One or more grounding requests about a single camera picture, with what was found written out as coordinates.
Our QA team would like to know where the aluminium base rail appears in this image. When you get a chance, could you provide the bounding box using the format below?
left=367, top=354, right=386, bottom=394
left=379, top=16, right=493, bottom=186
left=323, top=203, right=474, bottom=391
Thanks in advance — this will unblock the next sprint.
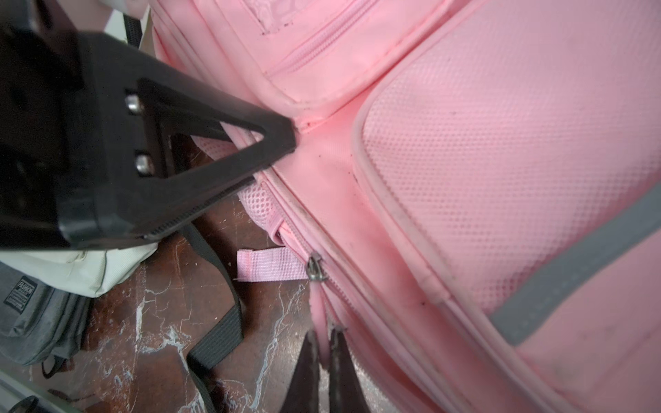
left=1, top=370, right=78, bottom=413

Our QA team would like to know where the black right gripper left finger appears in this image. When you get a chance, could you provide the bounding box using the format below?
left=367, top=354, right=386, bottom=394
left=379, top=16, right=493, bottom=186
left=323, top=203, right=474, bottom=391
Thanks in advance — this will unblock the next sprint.
left=280, top=330, right=320, bottom=413

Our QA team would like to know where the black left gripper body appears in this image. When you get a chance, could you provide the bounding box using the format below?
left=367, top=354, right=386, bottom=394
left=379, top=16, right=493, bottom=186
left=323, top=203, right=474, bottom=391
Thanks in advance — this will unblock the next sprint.
left=1, top=1, right=98, bottom=250

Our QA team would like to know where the grey backpack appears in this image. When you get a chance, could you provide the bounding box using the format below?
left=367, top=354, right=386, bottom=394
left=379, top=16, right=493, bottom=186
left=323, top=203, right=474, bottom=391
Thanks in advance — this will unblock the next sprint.
left=1, top=264, right=92, bottom=379

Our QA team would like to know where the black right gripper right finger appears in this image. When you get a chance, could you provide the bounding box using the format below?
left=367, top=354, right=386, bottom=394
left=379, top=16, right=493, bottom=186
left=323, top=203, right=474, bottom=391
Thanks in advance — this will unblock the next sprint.
left=329, top=329, right=370, bottom=413

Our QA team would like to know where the pink backpack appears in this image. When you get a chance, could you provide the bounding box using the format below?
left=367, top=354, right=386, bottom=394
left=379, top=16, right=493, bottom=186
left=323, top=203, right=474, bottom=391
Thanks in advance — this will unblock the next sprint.
left=151, top=0, right=660, bottom=412

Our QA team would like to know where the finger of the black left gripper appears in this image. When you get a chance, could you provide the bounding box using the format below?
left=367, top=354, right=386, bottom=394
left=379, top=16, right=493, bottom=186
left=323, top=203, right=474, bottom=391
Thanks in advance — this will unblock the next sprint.
left=56, top=33, right=296, bottom=243

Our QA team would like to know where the beige backpack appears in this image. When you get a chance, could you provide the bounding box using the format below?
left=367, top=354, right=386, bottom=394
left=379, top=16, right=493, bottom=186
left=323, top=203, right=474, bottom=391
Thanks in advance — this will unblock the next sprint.
left=0, top=7, right=244, bottom=413

